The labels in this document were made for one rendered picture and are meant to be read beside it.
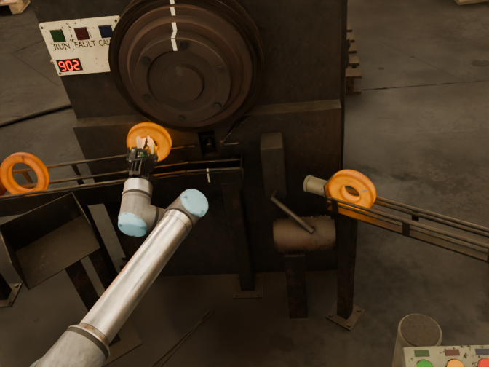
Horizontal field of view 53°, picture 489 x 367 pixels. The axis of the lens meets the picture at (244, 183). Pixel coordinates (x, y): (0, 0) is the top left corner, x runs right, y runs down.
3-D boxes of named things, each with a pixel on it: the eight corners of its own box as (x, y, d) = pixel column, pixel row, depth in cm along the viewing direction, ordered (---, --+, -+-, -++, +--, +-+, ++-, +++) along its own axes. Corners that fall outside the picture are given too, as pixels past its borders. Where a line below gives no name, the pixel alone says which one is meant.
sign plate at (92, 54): (60, 73, 170) (40, 22, 158) (134, 66, 167) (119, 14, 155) (58, 76, 168) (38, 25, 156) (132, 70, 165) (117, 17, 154)
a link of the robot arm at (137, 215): (141, 241, 157) (111, 233, 152) (146, 207, 163) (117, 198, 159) (153, 229, 150) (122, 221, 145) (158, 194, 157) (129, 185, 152)
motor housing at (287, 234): (281, 296, 218) (272, 210, 183) (332, 295, 216) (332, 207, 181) (281, 322, 208) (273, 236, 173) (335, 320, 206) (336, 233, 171)
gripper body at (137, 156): (150, 143, 162) (145, 174, 155) (157, 159, 169) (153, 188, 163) (127, 145, 163) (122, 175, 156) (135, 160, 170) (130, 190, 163)
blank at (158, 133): (121, 125, 171) (118, 130, 169) (164, 118, 169) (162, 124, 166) (137, 160, 181) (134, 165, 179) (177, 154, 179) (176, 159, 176)
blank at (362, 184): (348, 210, 170) (343, 215, 168) (324, 174, 166) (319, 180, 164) (386, 202, 158) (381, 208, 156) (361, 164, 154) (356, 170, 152)
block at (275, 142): (265, 180, 192) (260, 130, 176) (286, 180, 191) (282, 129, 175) (265, 199, 184) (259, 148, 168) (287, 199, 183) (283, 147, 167)
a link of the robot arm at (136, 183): (154, 202, 161) (126, 204, 162) (156, 189, 163) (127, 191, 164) (146, 188, 153) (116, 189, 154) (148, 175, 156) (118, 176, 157)
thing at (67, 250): (70, 341, 213) (-3, 226, 166) (126, 309, 222) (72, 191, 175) (85, 378, 199) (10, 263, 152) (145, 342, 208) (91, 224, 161)
